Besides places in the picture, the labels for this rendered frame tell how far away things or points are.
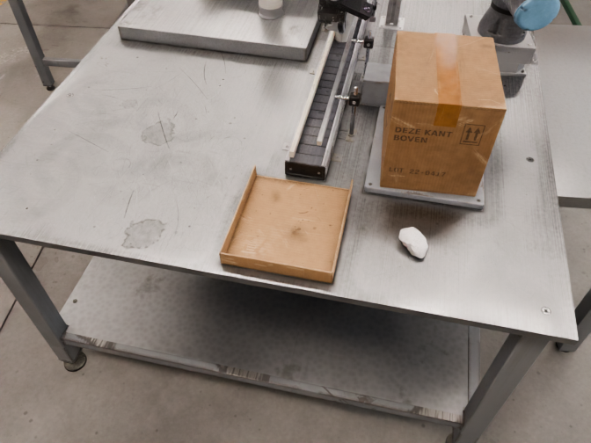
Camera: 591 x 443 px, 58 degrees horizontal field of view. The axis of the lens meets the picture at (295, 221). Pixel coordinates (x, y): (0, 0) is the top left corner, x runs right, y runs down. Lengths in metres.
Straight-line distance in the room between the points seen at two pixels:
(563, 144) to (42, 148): 1.47
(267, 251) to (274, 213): 0.12
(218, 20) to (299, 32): 0.29
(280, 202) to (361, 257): 0.26
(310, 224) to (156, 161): 0.48
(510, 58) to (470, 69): 0.55
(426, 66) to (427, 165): 0.23
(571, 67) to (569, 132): 0.36
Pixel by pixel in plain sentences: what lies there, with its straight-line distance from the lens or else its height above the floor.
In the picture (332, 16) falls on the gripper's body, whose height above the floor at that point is 1.03.
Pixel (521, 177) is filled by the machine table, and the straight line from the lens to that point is 1.54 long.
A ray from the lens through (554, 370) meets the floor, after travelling 2.22.
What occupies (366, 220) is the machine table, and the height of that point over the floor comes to 0.83.
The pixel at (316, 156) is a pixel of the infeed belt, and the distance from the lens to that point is 1.41.
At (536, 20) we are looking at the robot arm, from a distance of 1.71.
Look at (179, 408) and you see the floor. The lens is 2.00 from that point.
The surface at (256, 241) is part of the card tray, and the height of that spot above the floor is 0.83.
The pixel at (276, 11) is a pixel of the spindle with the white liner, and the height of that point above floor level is 0.90.
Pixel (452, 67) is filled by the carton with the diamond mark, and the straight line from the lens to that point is 1.34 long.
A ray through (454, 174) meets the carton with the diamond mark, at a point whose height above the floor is 0.92.
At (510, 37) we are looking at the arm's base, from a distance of 1.86.
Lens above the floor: 1.81
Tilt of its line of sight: 49 degrees down
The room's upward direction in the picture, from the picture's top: straight up
